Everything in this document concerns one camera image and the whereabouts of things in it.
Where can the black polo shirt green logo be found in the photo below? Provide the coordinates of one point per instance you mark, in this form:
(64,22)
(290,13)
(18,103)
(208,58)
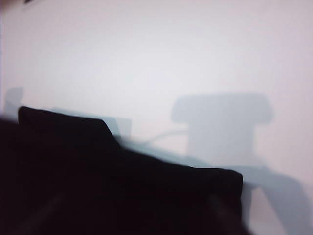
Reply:
(97,183)

